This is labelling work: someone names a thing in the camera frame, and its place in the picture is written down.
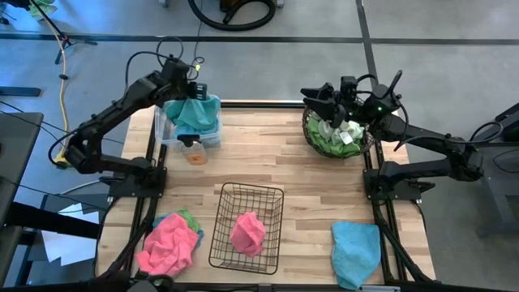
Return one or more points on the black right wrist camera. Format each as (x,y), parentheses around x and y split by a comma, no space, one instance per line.
(348,86)

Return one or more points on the spray bottle with orange liquid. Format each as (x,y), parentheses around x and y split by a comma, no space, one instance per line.
(196,156)

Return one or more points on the pink microfiber towel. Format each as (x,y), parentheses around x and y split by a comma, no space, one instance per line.
(170,247)
(247,235)

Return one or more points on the silver metal bracket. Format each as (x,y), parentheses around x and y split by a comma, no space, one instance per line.
(379,289)

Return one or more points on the dark woven round basket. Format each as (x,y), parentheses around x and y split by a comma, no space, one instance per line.
(306,125)

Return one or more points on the black metal table frame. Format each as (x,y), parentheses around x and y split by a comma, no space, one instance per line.
(407,261)

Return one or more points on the yellow label tag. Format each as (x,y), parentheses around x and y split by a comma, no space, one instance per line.
(198,68)

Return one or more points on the dark vacuum cleaner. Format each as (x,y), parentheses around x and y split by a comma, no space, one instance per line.
(247,4)

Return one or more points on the dark grey desk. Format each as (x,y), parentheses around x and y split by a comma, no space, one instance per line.
(16,154)

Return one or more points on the pale green microfiber towel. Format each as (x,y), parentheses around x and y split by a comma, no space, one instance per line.
(348,130)

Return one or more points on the black tripod stand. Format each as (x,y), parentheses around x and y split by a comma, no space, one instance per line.
(81,42)

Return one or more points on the black floor beam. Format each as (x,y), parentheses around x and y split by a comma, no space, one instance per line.
(52,223)

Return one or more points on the black floor stand foot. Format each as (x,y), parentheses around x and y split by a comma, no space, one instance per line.
(20,91)

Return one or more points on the green shoe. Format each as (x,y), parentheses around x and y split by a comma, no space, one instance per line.
(42,8)

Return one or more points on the clear plastic bin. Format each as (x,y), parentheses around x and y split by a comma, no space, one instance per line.
(160,134)

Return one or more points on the dark grey side table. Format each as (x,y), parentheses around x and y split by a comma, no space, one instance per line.
(498,182)

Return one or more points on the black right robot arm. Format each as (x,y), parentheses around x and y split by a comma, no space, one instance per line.
(421,138)

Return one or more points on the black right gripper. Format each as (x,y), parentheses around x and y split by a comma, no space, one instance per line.
(350,108)

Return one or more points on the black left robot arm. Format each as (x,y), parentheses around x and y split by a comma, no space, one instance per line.
(121,108)

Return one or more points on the white paper sheet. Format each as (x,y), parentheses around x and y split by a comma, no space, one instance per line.
(69,247)

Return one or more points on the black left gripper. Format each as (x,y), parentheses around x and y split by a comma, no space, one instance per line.
(179,79)

